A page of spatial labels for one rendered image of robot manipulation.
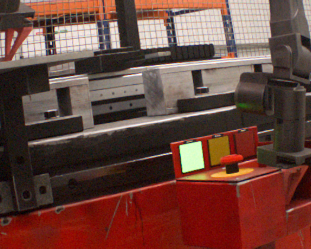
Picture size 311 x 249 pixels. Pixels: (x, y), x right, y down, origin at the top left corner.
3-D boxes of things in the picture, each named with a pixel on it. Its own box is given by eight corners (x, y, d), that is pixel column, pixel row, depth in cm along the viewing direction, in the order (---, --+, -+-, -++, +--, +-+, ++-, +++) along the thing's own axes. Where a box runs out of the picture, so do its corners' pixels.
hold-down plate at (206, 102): (196, 111, 143) (194, 96, 143) (178, 113, 147) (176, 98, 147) (288, 96, 162) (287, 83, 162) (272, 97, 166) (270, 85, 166)
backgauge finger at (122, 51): (143, 63, 150) (140, 40, 150) (74, 76, 170) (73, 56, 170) (186, 58, 158) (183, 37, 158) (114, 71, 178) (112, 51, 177)
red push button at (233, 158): (231, 179, 114) (229, 157, 114) (215, 179, 117) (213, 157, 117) (249, 174, 116) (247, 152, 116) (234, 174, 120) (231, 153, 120)
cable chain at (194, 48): (94, 69, 183) (92, 54, 183) (82, 71, 188) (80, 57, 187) (215, 56, 211) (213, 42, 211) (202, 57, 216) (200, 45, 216)
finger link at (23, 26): (-25, 58, 113) (-18, 6, 109) (9, 54, 117) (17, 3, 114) (-9, 73, 108) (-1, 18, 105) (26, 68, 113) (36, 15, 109)
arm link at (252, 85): (290, 44, 112) (312, 53, 119) (233, 39, 119) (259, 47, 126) (284, 117, 112) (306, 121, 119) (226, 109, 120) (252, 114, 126)
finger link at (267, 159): (278, 195, 126) (281, 145, 124) (306, 203, 121) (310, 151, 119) (253, 203, 122) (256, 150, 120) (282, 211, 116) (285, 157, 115)
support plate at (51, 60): (-9, 70, 92) (-10, 63, 92) (-71, 89, 112) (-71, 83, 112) (94, 56, 104) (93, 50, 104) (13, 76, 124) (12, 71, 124)
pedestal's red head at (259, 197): (243, 252, 109) (232, 141, 108) (182, 245, 122) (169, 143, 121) (322, 222, 120) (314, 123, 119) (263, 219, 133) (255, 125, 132)
